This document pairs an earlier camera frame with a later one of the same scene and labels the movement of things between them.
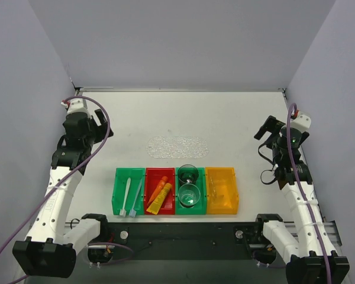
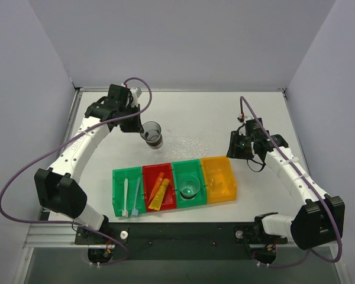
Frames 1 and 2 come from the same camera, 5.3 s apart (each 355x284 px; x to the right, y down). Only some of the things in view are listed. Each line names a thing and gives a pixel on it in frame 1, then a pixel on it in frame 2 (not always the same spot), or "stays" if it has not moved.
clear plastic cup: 189,194 → 189,186
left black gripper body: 97,128 → 131,119
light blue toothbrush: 132,212 stays
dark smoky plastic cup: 187,174 → 152,135
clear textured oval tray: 188,147 stays
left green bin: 121,177 stays
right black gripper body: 272,130 → 235,145
